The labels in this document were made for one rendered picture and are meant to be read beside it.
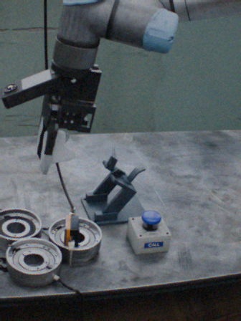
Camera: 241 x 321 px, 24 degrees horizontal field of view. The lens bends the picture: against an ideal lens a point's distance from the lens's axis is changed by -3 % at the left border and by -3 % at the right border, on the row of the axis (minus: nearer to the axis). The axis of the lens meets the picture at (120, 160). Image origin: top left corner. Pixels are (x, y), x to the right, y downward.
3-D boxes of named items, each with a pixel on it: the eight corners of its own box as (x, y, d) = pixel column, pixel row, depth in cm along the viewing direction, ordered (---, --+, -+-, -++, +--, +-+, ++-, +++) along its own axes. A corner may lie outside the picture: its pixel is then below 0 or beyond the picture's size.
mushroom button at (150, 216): (142, 241, 113) (145, 221, 110) (136, 228, 116) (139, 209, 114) (161, 238, 114) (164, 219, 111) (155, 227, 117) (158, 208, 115)
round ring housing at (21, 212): (-17, 231, 113) (-18, 216, 111) (26, 218, 119) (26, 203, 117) (5, 261, 106) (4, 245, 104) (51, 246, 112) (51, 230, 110)
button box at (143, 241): (135, 256, 112) (138, 236, 110) (126, 234, 118) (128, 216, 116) (173, 251, 115) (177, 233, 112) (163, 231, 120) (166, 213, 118)
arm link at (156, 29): (181, 3, 96) (121, -12, 96) (180, 19, 87) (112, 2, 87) (170, 43, 100) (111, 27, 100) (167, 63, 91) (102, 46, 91)
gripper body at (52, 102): (89, 137, 101) (105, 75, 95) (41, 133, 98) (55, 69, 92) (82, 117, 107) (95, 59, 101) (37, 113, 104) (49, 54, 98)
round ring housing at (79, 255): (110, 248, 114) (112, 232, 112) (77, 272, 106) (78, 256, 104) (72, 226, 119) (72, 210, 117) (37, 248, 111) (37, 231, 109)
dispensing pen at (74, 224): (77, 276, 101) (79, 221, 115) (79, 259, 99) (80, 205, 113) (65, 275, 101) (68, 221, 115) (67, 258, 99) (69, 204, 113)
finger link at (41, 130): (64, 163, 109) (75, 125, 104) (35, 160, 107) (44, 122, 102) (62, 152, 112) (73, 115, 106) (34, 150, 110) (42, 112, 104)
